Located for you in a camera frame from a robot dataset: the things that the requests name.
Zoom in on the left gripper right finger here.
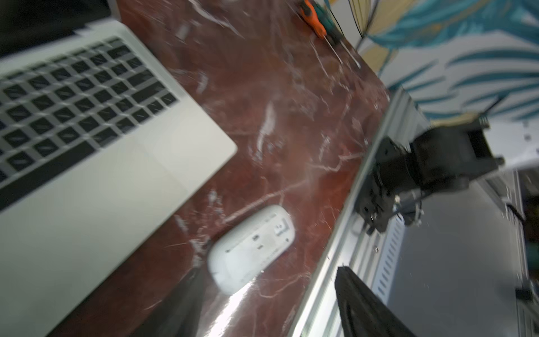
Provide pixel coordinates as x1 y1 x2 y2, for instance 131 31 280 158
335 266 415 337

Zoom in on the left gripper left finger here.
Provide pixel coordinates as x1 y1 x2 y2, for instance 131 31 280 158
131 268 207 336

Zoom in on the green handled screwdriver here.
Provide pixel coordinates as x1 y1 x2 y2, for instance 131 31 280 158
313 2 361 69

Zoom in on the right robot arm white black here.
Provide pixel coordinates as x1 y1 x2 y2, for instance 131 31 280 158
387 117 538 195

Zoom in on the aluminium front rail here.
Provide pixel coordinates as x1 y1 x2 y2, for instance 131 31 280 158
288 86 539 337

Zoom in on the silver laptop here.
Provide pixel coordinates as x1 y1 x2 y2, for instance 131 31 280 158
1 1 237 336

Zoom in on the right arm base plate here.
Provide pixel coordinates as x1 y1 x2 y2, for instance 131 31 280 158
354 137 420 236

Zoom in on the white wireless mouse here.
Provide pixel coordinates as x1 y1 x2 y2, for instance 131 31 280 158
207 205 296 296

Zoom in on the orange handled screwdriver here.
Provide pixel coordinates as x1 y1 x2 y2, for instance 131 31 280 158
298 0 343 65

